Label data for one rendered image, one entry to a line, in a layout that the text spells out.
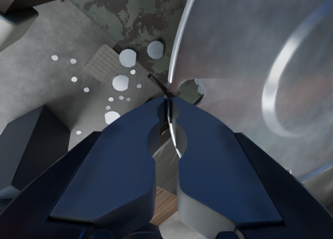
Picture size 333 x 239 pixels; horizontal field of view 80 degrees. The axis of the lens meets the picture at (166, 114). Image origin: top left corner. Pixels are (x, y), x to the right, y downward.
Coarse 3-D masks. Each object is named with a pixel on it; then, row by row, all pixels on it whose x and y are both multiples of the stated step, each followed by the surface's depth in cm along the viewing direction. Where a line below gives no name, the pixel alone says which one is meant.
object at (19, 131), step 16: (32, 112) 86; (48, 112) 87; (16, 128) 79; (32, 128) 73; (48, 128) 81; (64, 128) 94; (0, 144) 73; (16, 144) 68; (32, 144) 67; (48, 144) 75; (64, 144) 86; (0, 160) 64; (16, 160) 60; (32, 160) 63; (48, 160) 71; (0, 176) 56; (16, 176) 54; (32, 176) 60; (0, 192) 52; (16, 192) 53
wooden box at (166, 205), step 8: (160, 192) 88; (168, 192) 89; (160, 200) 90; (168, 200) 92; (176, 200) 94; (160, 208) 94; (168, 208) 96; (176, 208) 98; (160, 216) 97; (168, 216) 99; (160, 224) 100
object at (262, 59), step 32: (192, 0) 10; (224, 0) 11; (256, 0) 12; (288, 0) 12; (320, 0) 13; (192, 32) 12; (224, 32) 12; (256, 32) 13; (288, 32) 14; (320, 32) 14; (192, 64) 13; (224, 64) 13; (256, 64) 14; (288, 64) 14; (320, 64) 15; (224, 96) 15; (256, 96) 16; (288, 96) 16; (320, 96) 17; (256, 128) 18; (288, 128) 18; (320, 128) 20; (288, 160) 22; (320, 160) 24
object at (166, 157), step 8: (168, 128) 16; (160, 136) 17; (168, 136) 16; (160, 144) 16; (168, 144) 16; (160, 152) 16; (168, 152) 16; (176, 152) 16; (160, 160) 16; (168, 160) 17; (176, 160) 17; (160, 168) 17; (168, 168) 17; (176, 168) 17; (160, 176) 17; (168, 176) 18; (176, 176) 18; (160, 184) 18; (168, 184) 18; (176, 184) 19; (176, 192) 19
